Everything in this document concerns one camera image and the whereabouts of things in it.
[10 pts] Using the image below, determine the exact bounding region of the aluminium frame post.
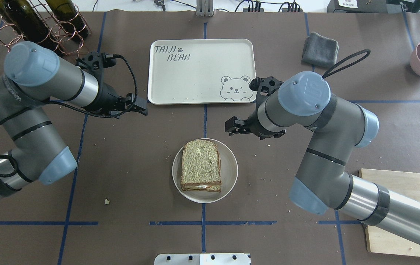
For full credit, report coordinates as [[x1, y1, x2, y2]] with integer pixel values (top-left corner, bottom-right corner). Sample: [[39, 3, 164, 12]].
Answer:
[[196, 0, 215, 17]]

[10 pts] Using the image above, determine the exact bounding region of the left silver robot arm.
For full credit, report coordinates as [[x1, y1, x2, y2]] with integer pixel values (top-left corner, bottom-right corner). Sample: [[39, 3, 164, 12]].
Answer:
[[0, 41, 148, 199]]

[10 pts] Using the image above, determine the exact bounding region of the grey folded cloth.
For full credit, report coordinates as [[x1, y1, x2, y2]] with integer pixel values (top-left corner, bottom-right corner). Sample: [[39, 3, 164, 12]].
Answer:
[[301, 32, 339, 68]]

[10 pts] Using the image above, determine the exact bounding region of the dark wine bottle front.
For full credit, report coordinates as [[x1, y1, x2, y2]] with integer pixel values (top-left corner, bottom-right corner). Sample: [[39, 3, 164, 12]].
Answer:
[[0, 0, 63, 57]]

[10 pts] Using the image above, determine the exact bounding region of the dark wine bottle back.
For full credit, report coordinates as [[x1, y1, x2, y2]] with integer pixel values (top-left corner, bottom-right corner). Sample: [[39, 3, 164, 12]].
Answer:
[[46, 0, 89, 42]]

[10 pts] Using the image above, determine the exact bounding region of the copper wire bottle rack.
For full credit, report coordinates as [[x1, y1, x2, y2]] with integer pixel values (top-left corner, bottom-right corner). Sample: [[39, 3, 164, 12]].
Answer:
[[0, 0, 91, 57]]

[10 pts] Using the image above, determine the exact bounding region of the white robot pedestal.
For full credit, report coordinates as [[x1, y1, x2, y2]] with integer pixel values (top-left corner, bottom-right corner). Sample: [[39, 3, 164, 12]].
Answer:
[[154, 253, 252, 265]]

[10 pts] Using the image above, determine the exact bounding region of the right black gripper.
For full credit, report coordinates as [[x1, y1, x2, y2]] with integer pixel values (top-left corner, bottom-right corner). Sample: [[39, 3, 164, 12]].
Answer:
[[225, 77, 286, 140]]

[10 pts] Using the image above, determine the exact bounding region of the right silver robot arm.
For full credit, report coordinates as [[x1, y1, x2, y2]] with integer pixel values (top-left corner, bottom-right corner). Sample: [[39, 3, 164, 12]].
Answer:
[[225, 71, 420, 245]]

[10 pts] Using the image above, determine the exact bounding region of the white round plate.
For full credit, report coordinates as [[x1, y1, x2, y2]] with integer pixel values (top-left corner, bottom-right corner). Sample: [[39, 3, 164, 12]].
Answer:
[[171, 138, 239, 204]]

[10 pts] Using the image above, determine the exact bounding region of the dark wine bottle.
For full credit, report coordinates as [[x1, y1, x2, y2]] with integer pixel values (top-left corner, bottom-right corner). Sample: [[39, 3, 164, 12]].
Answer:
[[0, 0, 63, 57], [46, 0, 89, 42]]

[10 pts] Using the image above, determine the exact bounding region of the wooden cutting board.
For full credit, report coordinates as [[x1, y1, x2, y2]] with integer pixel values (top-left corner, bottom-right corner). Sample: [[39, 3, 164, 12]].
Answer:
[[359, 168, 420, 257]]

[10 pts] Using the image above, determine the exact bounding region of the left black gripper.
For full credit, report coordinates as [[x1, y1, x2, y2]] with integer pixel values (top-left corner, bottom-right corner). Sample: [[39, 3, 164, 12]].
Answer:
[[76, 52, 148, 116]]

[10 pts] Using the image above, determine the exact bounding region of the white bear tray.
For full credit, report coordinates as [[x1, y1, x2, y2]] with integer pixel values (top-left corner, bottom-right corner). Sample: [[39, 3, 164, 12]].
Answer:
[[147, 39, 256, 105]]

